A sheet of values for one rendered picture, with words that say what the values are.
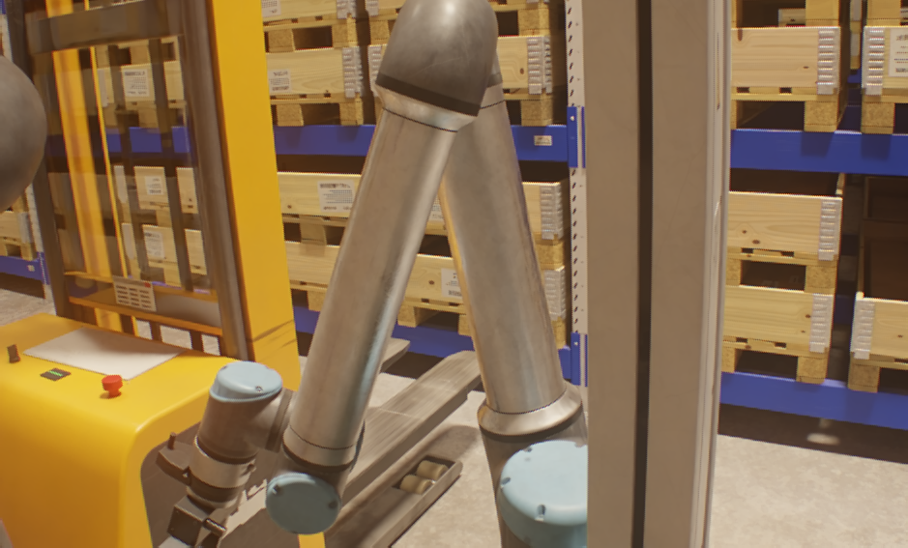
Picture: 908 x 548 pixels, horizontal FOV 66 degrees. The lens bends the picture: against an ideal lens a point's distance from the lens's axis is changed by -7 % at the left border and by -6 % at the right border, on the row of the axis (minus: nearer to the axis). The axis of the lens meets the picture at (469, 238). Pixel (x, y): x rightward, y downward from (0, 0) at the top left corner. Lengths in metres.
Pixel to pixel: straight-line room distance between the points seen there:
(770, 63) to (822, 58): 0.17
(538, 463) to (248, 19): 1.06
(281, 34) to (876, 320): 2.69
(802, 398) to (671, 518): 2.52
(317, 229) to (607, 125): 3.23
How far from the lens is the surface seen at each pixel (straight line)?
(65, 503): 1.59
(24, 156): 0.57
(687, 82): 0.36
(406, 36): 0.79
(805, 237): 2.74
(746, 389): 2.96
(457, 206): 0.93
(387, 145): 0.79
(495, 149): 0.92
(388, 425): 2.41
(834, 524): 2.67
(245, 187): 1.59
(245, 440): 1.08
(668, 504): 0.44
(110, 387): 1.54
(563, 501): 0.89
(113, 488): 1.45
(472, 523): 2.56
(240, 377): 1.06
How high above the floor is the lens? 1.49
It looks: 14 degrees down
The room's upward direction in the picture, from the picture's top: 3 degrees counter-clockwise
